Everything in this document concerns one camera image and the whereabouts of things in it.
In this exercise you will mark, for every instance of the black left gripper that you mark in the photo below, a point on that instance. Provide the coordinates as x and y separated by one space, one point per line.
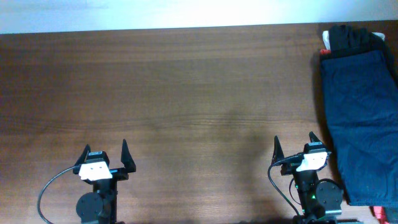
128 162

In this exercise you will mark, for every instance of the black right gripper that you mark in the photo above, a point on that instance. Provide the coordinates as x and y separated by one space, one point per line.
277 154

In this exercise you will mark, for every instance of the navy blue shorts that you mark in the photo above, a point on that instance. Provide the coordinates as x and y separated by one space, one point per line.
360 102

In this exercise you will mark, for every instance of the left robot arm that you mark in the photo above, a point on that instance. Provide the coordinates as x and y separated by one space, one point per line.
100 205

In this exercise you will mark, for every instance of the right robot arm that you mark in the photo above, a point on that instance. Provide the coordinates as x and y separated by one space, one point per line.
320 199

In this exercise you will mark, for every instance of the red cloth in pile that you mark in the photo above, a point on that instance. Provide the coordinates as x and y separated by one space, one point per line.
325 51

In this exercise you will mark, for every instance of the red item at bottom right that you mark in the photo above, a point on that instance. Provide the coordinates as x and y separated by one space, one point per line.
380 214

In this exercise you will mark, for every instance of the white cloth in pile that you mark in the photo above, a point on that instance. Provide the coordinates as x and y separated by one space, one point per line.
326 39

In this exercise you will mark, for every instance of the black garment in pile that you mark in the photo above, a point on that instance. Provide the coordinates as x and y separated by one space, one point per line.
347 41

